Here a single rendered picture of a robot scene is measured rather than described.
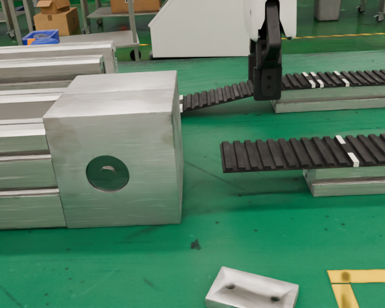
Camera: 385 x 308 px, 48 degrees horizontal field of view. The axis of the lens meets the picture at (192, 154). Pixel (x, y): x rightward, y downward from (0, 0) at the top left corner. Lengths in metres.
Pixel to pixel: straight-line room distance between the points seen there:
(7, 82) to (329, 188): 0.37
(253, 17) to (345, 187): 0.21
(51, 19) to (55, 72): 5.00
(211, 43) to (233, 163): 0.47
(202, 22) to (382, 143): 0.48
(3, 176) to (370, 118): 0.40
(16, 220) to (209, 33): 0.54
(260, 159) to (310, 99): 0.21
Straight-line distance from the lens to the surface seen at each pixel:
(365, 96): 0.57
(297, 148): 0.38
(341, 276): 0.30
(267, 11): 0.48
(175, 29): 0.81
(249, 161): 0.35
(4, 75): 0.53
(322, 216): 0.35
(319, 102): 0.55
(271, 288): 0.28
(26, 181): 0.34
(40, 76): 0.52
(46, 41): 0.69
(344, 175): 0.37
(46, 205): 0.35
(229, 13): 0.79
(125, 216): 0.34
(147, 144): 0.31
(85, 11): 5.26
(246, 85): 0.56
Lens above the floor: 0.98
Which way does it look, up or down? 27 degrees down
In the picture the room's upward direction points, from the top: 4 degrees counter-clockwise
